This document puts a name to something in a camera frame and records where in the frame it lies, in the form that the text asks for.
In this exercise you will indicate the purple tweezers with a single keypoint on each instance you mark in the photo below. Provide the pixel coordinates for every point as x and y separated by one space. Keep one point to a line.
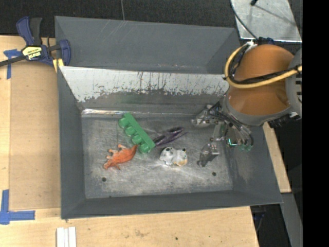
169 136

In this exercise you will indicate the orange toy animal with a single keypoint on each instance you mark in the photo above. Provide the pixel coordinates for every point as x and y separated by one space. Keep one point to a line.
123 156

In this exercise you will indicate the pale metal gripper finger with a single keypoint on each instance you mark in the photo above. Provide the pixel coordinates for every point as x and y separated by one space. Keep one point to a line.
205 159
212 148

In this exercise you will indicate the green studded toy block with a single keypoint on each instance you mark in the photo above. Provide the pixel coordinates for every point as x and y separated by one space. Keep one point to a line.
136 134

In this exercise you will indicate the white spotted toy animal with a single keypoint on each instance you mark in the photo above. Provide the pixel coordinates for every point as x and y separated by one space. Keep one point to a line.
173 156

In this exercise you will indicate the grey metal bin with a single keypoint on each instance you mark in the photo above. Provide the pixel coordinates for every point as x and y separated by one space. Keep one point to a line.
154 181

